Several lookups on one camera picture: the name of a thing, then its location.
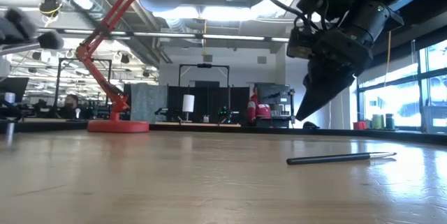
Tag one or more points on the black frame clamp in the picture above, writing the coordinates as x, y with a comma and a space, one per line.
311, 125

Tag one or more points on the black gantry frame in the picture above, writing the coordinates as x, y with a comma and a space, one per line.
204, 65

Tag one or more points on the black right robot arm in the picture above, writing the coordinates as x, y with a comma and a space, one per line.
373, 18

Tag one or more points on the person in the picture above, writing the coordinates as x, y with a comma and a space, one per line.
71, 107

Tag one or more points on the black partition panels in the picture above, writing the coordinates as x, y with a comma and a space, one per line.
209, 105

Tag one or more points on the grey partition panel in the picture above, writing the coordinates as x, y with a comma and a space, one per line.
148, 102

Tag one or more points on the black yellow ceiling reel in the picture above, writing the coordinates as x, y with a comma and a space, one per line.
50, 7

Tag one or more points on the white shade table lamp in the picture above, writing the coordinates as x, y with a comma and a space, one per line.
188, 103

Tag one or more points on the red desk lamp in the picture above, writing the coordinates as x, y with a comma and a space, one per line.
117, 126

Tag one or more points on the large window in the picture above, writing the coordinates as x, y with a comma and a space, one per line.
394, 102

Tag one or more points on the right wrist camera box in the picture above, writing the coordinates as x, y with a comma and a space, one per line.
299, 44

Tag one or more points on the black pen silver tip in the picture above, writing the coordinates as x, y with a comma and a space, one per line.
324, 159

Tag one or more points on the teal thread cone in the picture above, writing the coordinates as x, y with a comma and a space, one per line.
389, 122

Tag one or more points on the red box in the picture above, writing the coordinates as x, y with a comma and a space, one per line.
359, 125

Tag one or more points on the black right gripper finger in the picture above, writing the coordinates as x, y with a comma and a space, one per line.
321, 91

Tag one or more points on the black equipment rack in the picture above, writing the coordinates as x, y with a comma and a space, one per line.
279, 100

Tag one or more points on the black aluminium table frame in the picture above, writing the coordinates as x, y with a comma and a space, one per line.
384, 135

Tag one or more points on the green thread cone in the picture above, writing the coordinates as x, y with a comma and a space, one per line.
377, 122

